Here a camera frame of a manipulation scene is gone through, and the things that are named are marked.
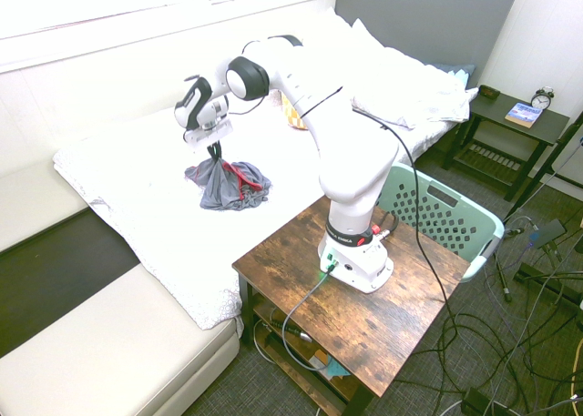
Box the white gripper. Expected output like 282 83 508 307
183 117 234 163

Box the grey garment with red trim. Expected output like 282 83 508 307
184 157 274 211

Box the mint green laundry basket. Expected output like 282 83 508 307
375 162 506 284

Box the white duvet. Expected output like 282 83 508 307
52 13 471 331

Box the yellow patterned bolster pillow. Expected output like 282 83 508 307
281 92 309 131

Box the plain white pillow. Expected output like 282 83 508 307
291 11 397 106

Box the white window blind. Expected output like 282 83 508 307
0 0 343 42

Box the cream upholstered bench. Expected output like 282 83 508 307
0 159 90 254
0 265 245 416

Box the white patterned pillow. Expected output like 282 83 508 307
349 46 479 131

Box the rustic wooden table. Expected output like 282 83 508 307
231 196 471 416

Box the teal paper card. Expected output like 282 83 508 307
325 359 352 380

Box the grey upholstered headboard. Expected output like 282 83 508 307
335 0 518 90

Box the teal blue pillow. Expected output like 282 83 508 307
426 62 476 89

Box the black nightstand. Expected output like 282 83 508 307
441 84 571 203

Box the blue paperback book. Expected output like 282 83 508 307
504 102 546 129

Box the black twin-bell alarm clock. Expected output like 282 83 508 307
530 86 556 112

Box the grey power adapter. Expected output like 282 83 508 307
527 218 568 249

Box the black power brick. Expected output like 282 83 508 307
462 387 491 416

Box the grey cable with green plug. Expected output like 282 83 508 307
281 261 337 372

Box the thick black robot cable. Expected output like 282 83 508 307
378 211 402 243

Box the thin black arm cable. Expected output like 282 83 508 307
226 84 461 326

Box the black cable plug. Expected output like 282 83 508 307
495 251 514 303

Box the black camera stand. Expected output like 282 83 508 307
503 110 583 308

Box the white floor cable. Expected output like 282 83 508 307
436 398 583 416

